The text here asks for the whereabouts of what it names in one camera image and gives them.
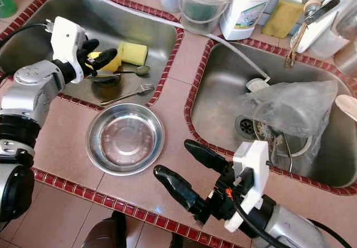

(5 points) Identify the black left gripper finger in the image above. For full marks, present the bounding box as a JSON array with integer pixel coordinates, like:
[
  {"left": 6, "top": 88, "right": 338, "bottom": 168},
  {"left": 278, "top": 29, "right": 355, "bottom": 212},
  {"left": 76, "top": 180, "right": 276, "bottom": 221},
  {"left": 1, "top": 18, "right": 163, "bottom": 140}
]
[{"left": 91, "top": 47, "right": 119, "bottom": 71}]

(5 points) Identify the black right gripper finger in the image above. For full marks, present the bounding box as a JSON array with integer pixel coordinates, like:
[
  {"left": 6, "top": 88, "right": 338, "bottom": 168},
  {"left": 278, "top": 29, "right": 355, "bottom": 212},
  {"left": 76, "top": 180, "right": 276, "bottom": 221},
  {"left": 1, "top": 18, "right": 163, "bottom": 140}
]
[
  {"left": 153, "top": 164, "right": 213, "bottom": 226},
  {"left": 184, "top": 139, "right": 236, "bottom": 177}
]

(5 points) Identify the yellow plastic bowl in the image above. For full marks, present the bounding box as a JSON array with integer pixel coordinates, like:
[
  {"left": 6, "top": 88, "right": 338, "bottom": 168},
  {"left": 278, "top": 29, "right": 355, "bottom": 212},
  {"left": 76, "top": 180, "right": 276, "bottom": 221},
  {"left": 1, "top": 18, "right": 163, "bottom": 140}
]
[{"left": 86, "top": 50, "right": 123, "bottom": 74}]

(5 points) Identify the metal fork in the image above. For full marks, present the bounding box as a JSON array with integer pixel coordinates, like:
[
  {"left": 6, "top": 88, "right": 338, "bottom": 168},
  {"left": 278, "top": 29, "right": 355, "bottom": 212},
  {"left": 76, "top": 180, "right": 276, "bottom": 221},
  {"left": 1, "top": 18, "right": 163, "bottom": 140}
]
[{"left": 100, "top": 84, "right": 156, "bottom": 106}]

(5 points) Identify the bright yellow sponge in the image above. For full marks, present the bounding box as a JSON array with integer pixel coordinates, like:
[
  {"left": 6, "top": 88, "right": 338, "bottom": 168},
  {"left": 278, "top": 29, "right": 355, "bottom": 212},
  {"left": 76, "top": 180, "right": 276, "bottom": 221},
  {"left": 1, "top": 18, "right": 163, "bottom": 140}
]
[{"left": 117, "top": 41, "right": 148, "bottom": 66}]

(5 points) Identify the stainless steel sink basin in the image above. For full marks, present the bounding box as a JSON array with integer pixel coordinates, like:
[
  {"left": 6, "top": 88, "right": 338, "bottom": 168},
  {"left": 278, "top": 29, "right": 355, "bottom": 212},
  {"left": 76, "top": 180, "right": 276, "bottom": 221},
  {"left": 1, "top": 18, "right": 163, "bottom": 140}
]
[
  {"left": 0, "top": 0, "right": 179, "bottom": 108},
  {"left": 190, "top": 41, "right": 357, "bottom": 190}
]

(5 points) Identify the dirty round dish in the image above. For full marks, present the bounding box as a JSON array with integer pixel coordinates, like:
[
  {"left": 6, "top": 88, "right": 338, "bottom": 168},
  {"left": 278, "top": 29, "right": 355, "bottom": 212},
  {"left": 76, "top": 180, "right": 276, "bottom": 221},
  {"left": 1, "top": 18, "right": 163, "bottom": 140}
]
[{"left": 253, "top": 120, "right": 313, "bottom": 158}]

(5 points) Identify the stainless steel bowl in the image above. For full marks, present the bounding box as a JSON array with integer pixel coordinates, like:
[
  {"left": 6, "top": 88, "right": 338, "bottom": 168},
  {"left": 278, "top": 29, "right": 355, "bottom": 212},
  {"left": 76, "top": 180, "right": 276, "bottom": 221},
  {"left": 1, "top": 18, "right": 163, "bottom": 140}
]
[{"left": 86, "top": 103, "right": 166, "bottom": 177}]

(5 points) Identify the slim metal spoon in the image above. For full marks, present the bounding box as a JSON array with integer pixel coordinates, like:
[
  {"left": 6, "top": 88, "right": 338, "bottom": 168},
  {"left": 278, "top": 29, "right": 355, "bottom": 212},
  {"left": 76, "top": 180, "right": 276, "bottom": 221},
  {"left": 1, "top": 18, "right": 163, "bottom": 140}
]
[{"left": 281, "top": 133, "right": 295, "bottom": 173}]

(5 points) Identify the clear plastic tub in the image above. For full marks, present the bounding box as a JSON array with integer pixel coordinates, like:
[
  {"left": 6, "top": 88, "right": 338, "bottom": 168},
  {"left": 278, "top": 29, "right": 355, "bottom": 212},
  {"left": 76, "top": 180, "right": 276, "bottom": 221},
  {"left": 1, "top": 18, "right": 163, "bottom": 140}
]
[{"left": 180, "top": 0, "right": 235, "bottom": 35}]

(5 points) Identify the clear plastic bag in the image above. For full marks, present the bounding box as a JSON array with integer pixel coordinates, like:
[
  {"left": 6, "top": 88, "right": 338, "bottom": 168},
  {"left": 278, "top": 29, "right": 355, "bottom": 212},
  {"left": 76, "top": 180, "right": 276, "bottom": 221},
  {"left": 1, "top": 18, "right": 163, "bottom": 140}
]
[{"left": 237, "top": 80, "right": 339, "bottom": 155}]

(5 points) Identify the green scouring pad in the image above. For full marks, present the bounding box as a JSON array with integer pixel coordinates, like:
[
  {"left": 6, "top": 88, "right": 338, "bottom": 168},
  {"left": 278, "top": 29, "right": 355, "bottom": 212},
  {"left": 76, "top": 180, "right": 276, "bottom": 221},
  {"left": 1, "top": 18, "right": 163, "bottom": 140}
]
[{"left": 189, "top": 0, "right": 226, "bottom": 20}]

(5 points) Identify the brown wooden chopstick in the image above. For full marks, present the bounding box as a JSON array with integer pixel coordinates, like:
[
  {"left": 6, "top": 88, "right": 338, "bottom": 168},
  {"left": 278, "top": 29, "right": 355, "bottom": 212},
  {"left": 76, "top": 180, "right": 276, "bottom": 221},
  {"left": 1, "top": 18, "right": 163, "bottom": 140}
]
[{"left": 284, "top": 13, "right": 313, "bottom": 69}]

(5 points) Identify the beige wooden spoon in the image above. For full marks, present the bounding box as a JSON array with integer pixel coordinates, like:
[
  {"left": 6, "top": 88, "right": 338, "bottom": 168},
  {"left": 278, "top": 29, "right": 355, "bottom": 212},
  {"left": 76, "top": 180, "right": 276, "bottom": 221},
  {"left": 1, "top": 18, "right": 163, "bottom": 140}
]
[{"left": 335, "top": 94, "right": 357, "bottom": 123}]

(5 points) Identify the white detergent bottle yellow cap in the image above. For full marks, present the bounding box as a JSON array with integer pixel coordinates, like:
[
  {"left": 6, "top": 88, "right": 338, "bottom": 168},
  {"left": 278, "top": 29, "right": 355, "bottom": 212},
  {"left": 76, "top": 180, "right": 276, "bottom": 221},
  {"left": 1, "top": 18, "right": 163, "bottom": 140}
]
[{"left": 220, "top": 0, "right": 285, "bottom": 41}]

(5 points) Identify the mustard yellow sponge cloth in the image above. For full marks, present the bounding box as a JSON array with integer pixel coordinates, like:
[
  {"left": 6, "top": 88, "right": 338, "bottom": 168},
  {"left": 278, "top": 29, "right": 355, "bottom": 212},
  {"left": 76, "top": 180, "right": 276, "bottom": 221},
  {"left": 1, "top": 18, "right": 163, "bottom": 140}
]
[{"left": 262, "top": 0, "right": 307, "bottom": 39}]

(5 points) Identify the white utensil holder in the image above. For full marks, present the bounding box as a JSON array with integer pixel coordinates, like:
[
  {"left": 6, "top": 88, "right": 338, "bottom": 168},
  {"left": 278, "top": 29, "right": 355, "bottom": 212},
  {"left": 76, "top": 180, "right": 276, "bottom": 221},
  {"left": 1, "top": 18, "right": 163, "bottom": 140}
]
[{"left": 296, "top": 8, "right": 341, "bottom": 56}]

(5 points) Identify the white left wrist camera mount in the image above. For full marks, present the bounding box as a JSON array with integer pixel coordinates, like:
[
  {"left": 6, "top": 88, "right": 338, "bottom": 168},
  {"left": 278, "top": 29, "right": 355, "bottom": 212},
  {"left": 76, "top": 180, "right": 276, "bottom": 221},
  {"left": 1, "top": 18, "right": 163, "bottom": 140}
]
[{"left": 52, "top": 16, "right": 87, "bottom": 84}]

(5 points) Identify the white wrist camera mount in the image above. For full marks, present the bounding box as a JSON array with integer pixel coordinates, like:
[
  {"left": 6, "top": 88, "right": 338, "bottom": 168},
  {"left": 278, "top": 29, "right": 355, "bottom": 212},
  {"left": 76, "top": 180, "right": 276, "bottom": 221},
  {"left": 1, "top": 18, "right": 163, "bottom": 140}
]
[
  {"left": 52, "top": 16, "right": 87, "bottom": 84},
  {"left": 223, "top": 140, "right": 270, "bottom": 233}
]

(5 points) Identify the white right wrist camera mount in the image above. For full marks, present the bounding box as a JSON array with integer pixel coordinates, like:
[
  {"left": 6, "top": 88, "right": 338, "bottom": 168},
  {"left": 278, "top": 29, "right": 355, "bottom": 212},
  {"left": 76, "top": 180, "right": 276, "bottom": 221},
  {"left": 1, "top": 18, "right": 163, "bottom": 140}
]
[{"left": 223, "top": 140, "right": 270, "bottom": 233}]

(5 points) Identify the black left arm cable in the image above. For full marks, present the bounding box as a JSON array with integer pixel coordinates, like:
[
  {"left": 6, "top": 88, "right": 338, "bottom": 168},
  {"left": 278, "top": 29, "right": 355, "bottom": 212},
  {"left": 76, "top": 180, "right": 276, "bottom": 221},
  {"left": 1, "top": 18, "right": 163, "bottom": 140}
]
[{"left": 0, "top": 23, "right": 54, "bottom": 42}]

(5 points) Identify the black handled utensil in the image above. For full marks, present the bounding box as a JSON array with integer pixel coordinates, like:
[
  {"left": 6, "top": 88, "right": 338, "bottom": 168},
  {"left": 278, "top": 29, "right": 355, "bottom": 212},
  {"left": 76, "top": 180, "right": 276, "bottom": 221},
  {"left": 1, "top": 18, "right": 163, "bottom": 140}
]
[{"left": 306, "top": 0, "right": 341, "bottom": 26}]

